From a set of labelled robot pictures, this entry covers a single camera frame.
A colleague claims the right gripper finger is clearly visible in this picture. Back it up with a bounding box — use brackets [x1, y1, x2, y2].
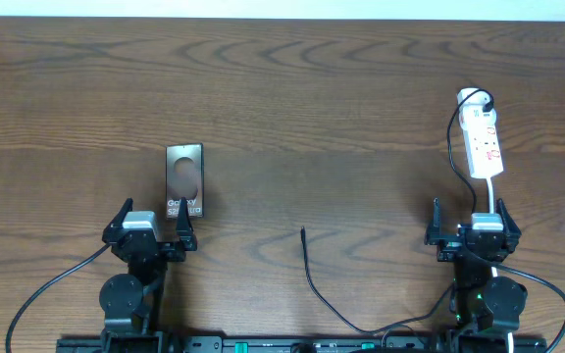
[424, 198, 446, 246]
[496, 198, 522, 245]

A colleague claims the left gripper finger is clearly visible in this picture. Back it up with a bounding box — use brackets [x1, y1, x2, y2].
[176, 197, 198, 251]
[102, 198, 133, 244]

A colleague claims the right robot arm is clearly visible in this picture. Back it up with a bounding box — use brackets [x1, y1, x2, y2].
[425, 200, 528, 352]

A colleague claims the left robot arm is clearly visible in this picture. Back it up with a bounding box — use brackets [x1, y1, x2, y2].
[99, 198, 197, 352]

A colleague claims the white power strip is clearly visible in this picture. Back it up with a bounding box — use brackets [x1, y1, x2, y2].
[457, 87, 504, 179]

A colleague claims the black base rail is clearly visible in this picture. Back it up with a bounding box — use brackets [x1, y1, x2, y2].
[56, 334, 548, 353]

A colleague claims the black charger cable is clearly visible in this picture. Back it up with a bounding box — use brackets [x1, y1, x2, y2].
[299, 87, 495, 335]

